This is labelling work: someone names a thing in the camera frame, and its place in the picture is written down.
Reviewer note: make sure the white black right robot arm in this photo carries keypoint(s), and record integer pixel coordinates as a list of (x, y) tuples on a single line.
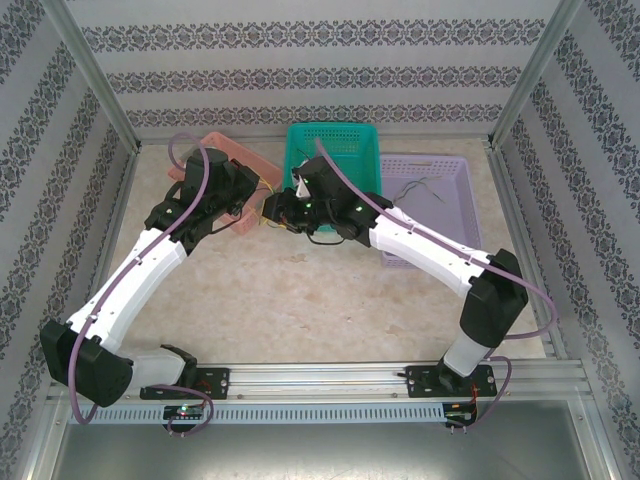
[(425, 250)]

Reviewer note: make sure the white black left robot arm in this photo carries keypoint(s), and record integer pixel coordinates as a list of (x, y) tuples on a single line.
[(130, 280)]

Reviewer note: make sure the pink perforated plastic basket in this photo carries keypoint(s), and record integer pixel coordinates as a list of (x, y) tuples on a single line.
[(242, 227)]

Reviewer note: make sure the teal perforated plastic basket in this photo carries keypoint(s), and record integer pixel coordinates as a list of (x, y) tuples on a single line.
[(345, 145)]

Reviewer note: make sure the lavender perforated plastic basket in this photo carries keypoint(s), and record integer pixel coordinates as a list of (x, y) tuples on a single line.
[(450, 220)]

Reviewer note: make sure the small controller board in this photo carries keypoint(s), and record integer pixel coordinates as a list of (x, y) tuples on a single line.
[(185, 411), (462, 417)]

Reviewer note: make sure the grey metal panel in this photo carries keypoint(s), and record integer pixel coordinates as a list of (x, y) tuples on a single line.
[(320, 450)]

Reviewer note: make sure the aluminium frame post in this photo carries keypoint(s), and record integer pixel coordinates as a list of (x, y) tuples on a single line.
[(535, 70), (90, 70)]

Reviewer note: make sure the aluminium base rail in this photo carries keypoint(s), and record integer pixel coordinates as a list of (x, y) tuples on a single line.
[(310, 380)]

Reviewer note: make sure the aluminium side rail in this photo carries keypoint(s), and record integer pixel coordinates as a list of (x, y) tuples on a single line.
[(510, 200)]

